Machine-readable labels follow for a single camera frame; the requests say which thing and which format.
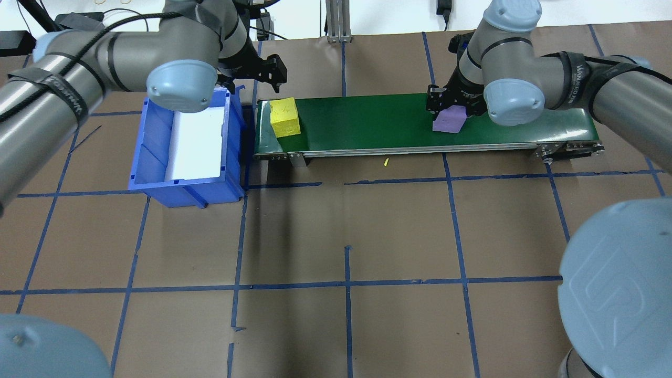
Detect purple foam block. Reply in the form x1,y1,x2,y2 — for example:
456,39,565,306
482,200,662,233
432,105,468,133

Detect yellow foam block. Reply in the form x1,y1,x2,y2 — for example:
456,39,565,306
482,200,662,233
269,97,301,138

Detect black adapter box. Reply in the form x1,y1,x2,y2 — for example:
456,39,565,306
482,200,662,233
255,12,274,41

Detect green conveyor belt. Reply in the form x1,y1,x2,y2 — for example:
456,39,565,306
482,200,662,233
254,87,605,169

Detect blue plastic storage bin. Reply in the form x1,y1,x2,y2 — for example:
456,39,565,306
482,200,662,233
129,85,247,209

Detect black device with tripod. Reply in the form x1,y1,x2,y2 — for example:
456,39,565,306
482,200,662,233
18,0,104,33

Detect flat black box device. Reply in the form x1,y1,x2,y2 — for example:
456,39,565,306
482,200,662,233
0,30,30,56

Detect aluminium extrusion post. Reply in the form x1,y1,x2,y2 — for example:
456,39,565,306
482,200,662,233
325,0,353,43

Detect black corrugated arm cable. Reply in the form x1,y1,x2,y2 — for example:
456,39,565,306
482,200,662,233
0,13,174,124

